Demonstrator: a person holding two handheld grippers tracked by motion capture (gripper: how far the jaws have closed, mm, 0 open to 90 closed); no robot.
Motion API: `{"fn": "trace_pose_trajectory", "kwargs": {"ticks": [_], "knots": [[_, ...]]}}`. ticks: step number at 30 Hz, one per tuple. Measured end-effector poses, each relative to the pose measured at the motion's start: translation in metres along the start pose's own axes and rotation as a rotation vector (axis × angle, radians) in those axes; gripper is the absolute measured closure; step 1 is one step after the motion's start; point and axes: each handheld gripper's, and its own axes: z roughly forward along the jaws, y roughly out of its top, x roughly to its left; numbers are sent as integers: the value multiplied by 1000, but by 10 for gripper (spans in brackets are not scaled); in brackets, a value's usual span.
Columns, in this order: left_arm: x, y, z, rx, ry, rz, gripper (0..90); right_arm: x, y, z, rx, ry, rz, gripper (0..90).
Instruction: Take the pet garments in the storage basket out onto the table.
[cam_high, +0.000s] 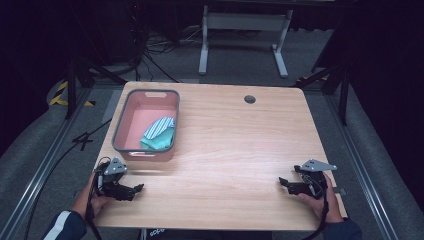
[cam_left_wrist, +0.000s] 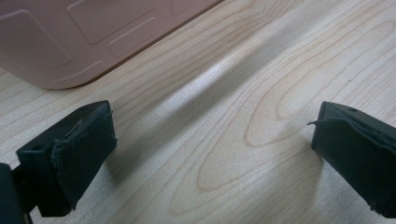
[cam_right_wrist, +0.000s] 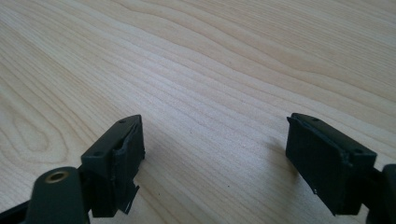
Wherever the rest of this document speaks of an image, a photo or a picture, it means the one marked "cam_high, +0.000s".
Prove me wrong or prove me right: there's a pink storage basket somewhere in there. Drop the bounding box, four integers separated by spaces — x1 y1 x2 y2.
111 88 181 163

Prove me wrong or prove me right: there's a striped blue white cloth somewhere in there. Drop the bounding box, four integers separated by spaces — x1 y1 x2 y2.
143 116 176 140

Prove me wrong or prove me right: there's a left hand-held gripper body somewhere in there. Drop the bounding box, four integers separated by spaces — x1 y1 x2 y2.
94 157 135 202

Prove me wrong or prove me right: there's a black tripod stand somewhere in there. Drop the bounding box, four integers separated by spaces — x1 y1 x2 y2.
64 56 128 120
293 63 351 127

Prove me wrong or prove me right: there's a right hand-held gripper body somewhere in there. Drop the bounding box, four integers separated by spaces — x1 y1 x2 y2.
286 158 338 200

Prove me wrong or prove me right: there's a bundle of black floor cables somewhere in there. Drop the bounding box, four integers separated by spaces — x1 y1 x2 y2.
99 24 208 84

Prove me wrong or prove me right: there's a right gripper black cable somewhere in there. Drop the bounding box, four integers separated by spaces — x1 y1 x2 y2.
301 173 331 240

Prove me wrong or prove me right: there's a white metal table frame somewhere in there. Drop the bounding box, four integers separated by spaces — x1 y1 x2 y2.
198 4 294 79

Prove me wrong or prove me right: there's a person's left hand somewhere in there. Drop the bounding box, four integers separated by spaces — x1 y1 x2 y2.
70 171 111 221

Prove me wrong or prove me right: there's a person's right hand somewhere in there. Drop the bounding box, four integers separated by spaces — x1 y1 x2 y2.
297 173 344 224

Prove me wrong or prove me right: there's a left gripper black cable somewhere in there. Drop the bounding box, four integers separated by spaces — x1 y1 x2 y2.
84 156 112 240

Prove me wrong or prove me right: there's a yellow black hazard tape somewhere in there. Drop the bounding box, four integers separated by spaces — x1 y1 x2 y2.
48 80 96 108

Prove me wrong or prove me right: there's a teal green cloth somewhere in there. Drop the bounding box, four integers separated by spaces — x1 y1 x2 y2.
139 127 176 151

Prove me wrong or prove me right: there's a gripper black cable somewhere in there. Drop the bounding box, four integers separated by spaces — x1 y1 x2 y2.
84 156 112 240
301 173 331 240

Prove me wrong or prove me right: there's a grey metal floor rail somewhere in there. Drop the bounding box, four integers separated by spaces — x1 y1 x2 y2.
324 94 401 240
0 87 93 240

